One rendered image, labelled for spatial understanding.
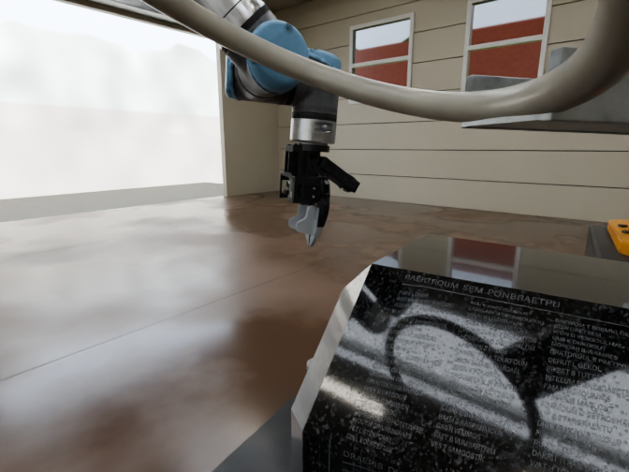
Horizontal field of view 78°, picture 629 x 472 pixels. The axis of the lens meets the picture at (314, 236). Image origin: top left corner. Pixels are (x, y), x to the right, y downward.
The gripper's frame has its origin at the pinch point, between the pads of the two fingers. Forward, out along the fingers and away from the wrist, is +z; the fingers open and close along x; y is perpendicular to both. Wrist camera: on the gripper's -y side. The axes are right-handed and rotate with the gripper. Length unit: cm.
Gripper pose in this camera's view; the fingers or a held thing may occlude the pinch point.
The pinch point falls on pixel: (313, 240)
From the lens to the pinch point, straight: 83.1
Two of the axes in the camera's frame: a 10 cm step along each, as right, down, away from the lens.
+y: -8.8, 0.4, -4.8
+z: -0.8, 9.7, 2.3
